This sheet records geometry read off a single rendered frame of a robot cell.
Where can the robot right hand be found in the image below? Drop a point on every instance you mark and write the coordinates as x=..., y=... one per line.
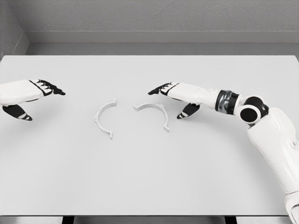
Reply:
x=181, y=91

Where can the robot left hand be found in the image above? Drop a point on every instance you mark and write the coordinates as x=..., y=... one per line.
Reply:
x=21, y=91

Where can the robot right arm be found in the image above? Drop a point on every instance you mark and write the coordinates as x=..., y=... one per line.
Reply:
x=261, y=130

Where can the white pipe clamp half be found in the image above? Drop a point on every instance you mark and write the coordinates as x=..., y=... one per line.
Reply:
x=101, y=116
x=157, y=111

